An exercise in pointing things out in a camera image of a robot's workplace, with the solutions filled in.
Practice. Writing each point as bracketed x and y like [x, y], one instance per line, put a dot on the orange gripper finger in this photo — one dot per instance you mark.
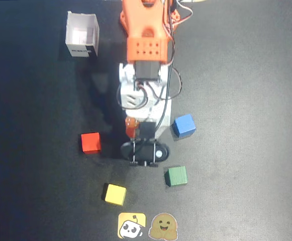
[132, 126]

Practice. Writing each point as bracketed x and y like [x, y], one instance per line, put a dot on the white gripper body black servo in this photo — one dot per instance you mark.
[147, 129]

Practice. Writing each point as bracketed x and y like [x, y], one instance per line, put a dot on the orange and white robot arm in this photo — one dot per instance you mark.
[145, 30]

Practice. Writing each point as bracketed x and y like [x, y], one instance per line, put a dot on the blue wooden cube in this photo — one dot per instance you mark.
[184, 125]

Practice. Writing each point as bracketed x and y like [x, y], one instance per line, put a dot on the red wooden cube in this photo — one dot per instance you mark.
[91, 143]

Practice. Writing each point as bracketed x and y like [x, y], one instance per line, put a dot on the green wooden cube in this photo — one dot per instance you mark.
[177, 176]

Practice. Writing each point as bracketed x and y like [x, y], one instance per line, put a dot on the yellow wooden cube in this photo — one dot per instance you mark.
[114, 193]

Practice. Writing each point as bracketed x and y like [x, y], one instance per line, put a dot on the black fabric desk mat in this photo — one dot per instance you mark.
[236, 125]

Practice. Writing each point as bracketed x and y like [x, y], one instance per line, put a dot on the yellow robot face sticker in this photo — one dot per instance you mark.
[131, 225]

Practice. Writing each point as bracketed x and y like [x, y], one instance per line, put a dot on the hugging face emoji sticker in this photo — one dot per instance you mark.
[163, 226]

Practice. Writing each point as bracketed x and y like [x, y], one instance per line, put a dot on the white open cardboard box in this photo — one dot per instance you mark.
[81, 35]

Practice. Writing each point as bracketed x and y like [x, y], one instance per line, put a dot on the black oval wrist camera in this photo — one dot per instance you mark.
[145, 151]

